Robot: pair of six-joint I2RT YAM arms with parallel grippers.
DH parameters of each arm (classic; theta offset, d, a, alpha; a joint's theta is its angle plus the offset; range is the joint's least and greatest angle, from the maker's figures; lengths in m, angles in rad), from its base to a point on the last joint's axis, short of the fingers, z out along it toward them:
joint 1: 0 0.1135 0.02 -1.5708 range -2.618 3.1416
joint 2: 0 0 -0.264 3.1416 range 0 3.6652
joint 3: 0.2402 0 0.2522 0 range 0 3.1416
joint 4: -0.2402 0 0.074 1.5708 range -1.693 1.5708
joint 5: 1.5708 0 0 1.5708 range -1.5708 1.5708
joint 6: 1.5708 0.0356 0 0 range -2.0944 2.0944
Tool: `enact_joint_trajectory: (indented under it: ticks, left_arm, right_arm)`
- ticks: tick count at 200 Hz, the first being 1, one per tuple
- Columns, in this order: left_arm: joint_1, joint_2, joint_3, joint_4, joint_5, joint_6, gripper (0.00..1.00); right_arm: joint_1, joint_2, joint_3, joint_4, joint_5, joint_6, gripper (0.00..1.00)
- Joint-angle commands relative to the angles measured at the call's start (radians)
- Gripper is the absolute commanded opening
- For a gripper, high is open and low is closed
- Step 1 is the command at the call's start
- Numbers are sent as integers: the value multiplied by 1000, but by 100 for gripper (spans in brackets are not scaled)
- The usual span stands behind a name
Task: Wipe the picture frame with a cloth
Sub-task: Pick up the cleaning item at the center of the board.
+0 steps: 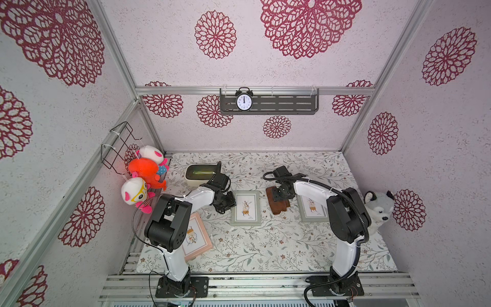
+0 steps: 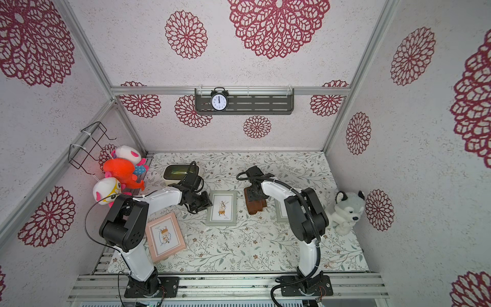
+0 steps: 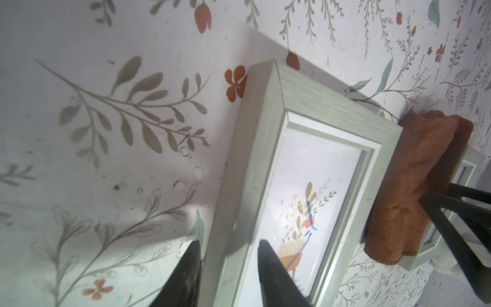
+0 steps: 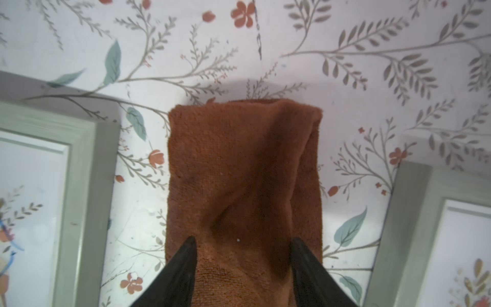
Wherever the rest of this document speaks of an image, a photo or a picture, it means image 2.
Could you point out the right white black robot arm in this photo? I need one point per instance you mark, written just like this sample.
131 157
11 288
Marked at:
306 216

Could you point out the black alarm clock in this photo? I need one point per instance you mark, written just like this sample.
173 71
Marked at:
219 99

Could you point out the brown cloth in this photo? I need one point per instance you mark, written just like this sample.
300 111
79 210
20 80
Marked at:
256 206

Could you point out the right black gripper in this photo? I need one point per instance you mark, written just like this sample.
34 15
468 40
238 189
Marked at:
252 193

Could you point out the white plush with yellow glasses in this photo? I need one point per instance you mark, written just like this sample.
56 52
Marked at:
106 191

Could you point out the grey wall shelf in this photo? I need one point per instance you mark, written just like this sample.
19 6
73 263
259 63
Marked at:
248 104

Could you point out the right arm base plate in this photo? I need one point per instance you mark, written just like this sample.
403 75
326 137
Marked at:
289 285

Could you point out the red plush toy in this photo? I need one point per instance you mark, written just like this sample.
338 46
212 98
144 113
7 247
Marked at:
123 170

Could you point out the grey husky plush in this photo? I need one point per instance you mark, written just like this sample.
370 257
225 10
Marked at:
347 211

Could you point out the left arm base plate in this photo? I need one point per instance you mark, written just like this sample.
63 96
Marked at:
155 286

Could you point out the black wire basket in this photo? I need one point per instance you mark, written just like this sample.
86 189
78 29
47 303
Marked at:
92 135

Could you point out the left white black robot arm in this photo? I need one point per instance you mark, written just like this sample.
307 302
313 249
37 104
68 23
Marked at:
125 223

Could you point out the white pink plush top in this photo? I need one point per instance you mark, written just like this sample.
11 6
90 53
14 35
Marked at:
130 154

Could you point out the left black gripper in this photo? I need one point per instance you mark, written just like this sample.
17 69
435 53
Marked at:
208 203

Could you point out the pink picture frame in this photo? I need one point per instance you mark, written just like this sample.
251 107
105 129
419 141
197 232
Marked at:
164 237

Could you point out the cream box with green lid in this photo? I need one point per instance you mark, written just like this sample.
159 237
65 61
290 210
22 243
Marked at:
177 172

